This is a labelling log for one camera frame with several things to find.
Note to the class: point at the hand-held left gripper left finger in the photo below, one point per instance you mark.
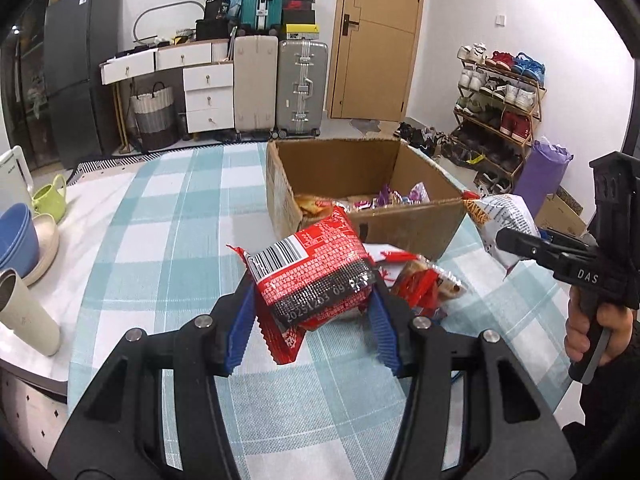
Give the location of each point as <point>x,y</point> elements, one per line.
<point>242,330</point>

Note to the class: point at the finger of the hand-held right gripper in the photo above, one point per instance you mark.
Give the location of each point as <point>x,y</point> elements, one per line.
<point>570,242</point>
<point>520,244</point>

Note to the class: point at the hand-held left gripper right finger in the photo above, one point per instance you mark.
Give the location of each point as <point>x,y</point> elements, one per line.
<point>387,340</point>

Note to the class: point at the white patterned snack packet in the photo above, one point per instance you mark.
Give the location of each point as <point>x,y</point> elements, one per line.
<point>500,212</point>

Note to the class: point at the red black snack packet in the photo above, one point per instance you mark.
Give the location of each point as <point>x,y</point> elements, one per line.
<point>310,280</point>

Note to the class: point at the large white red snack packet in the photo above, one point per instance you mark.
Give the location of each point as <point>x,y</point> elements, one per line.
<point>395,255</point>

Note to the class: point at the purple candy bag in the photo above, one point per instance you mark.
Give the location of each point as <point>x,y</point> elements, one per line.
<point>405,195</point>

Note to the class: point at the person's right forearm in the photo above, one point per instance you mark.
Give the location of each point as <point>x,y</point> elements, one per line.
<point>615,410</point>

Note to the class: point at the person's right hand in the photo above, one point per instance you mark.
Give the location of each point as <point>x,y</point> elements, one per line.
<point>617,330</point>

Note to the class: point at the small brown cardboard box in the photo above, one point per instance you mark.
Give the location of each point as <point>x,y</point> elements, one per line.
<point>562,217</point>

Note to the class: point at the purple yoga mat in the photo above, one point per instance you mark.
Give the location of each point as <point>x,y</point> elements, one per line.
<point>542,180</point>

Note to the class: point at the teal checked tablecloth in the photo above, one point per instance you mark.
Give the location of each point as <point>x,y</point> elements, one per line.
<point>165,240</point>

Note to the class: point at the pile of dark shoes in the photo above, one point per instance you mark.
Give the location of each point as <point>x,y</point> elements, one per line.
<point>420,137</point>

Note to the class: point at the shoe rack with shoes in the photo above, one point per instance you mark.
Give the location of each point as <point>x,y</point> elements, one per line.
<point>500,60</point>

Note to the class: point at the white patterned tablecloth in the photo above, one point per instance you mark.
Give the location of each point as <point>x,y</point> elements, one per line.
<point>75,240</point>

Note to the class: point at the beige shallow bowl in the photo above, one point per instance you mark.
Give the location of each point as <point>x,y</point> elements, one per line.
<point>46,245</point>

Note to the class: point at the beige cup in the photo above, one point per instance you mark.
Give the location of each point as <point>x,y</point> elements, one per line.
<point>27,315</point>

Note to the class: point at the woven laundry basket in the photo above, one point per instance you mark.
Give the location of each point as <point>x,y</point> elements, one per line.
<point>152,120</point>

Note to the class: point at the green watering can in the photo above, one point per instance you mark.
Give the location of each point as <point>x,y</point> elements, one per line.
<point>47,202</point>

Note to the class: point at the blue plastic bowl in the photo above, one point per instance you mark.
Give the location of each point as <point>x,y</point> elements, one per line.
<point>17,237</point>

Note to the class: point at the wooden door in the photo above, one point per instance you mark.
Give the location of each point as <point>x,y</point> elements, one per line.
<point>380,45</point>

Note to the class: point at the beige suitcase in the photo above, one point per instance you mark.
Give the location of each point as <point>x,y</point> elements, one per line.
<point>256,85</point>

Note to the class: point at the silver suitcase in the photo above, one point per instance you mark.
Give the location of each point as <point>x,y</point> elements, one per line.
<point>302,85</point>

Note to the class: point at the white desk with drawers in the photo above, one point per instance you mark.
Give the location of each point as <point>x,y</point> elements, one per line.
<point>207,77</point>

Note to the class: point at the white appliance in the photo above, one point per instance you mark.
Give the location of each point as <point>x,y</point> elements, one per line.
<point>12,175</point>

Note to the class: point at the yellow black shoe box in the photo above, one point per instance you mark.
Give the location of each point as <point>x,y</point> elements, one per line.
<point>302,31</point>

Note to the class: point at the dark grey fridge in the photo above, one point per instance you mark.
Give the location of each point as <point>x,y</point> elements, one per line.
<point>82,70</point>

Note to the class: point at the black bag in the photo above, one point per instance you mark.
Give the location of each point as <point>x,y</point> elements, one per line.
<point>215,20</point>

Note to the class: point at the black red shoe box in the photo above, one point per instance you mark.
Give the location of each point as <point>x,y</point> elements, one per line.
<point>299,5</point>

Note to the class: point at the tall dark glass cabinet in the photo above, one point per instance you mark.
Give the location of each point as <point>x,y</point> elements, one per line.
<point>22,85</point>

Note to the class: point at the white wall switch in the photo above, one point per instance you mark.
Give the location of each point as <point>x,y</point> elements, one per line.
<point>500,19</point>

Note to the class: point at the metal hoop frame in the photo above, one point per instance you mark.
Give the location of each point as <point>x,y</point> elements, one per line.
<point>165,6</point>

